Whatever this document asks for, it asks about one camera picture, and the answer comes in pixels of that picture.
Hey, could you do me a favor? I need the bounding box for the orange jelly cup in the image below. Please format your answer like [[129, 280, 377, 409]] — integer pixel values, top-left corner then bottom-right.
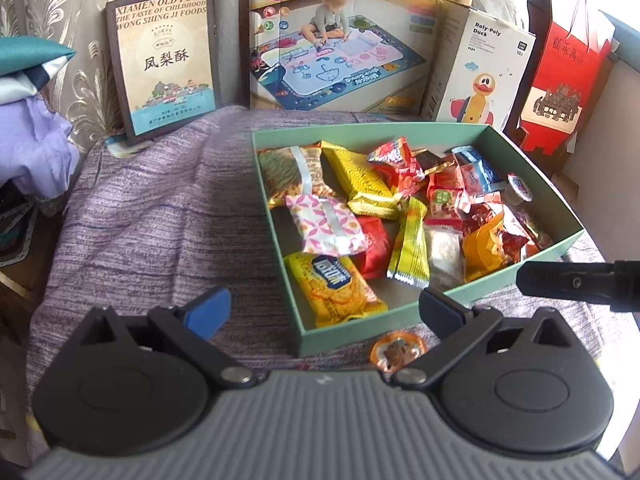
[[370, 330, 427, 374]]

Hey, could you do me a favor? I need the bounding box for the white cracker clear packet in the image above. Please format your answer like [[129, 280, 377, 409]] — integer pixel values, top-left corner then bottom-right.
[[425, 226, 465, 292]]

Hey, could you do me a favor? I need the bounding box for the tall orange snack bag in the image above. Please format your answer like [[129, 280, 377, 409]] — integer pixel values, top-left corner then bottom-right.
[[462, 212, 513, 283]]

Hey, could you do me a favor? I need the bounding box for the yellow green snack stick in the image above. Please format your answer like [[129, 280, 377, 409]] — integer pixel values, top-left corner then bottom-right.
[[386, 197, 431, 288]]

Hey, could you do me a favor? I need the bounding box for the small red snack packet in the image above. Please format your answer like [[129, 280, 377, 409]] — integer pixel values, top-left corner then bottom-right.
[[350, 216, 392, 280]]

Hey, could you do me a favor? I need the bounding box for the dark red foil wrapper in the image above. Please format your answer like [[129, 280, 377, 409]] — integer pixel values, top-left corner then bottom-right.
[[463, 192, 539, 263]]

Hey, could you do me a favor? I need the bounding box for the yellow cracker packet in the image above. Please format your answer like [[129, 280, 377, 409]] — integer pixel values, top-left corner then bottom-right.
[[284, 252, 388, 328]]

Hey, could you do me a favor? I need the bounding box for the blue snack packet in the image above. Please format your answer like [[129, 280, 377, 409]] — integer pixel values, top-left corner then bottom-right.
[[451, 145, 501, 184]]

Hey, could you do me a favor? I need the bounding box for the yellow Hsun cake packet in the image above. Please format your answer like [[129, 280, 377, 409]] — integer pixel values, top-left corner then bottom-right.
[[320, 141, 400, 220]]

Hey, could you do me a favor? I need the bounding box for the pink patterned snack packet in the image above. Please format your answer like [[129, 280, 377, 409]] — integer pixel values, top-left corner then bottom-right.
[[285, 194, 368, 257]]

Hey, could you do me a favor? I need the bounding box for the orange noodle snack bag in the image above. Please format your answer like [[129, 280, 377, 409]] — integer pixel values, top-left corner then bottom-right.
[[257, 144, 337, 209]]

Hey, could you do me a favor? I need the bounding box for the Skittles rainbow candy bag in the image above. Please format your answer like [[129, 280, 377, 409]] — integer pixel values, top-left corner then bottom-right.
[[367, 136, 425, 198]]

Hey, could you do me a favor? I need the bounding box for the Hello Kitty candy packet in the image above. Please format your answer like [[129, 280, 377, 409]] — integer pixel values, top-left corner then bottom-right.
[[515, 210, 554, 250]]

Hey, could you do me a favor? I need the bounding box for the clear jelly cup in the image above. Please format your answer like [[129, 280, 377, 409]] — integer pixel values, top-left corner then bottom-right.
[[502, 172, 534, 207]]

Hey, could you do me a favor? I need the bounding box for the pink green candy packet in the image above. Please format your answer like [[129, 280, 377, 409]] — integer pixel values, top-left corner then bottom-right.
[[425, 167, 471, 230]]

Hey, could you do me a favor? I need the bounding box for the pink blue candy packet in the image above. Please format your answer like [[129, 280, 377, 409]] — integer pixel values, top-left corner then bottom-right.
[[460, 162, 487, 195]]

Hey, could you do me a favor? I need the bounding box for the maroon gold chocolate packet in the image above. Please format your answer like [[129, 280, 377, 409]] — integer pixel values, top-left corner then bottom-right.
[[412, 148, 456, 176]]

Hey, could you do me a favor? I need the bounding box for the mint green cardboard box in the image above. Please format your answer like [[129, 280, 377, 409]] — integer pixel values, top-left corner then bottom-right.
[[252, 122, 584, 356]]

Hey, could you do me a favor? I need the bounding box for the purple striped tablecloth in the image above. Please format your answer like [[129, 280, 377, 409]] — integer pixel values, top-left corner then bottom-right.
[[24, 104, 606, 461]]

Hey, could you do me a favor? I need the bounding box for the pile of folded clothes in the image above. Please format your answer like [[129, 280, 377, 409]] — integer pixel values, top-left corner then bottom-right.
[[0, 36, 79, 200]]

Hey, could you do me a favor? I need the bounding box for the red gift bag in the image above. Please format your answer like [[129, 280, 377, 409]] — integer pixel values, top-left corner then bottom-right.
[[506, 0, 615, 156]]

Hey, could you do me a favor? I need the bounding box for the roly-poly duck toy box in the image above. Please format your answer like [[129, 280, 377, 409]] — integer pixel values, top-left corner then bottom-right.
[[421, 1, 535, 130]]

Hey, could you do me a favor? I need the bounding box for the framed pineapple cake box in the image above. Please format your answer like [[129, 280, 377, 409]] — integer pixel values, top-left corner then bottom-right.
[[104, 0, 220, 145]]

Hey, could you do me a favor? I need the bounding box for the kids drawing mat box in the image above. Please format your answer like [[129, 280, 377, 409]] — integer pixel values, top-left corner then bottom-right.
[[248, 0, 444, 115]]

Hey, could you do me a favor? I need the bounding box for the patterned grey curtain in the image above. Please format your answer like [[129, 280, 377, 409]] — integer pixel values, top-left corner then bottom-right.
[[1, 0, 122, 154]]

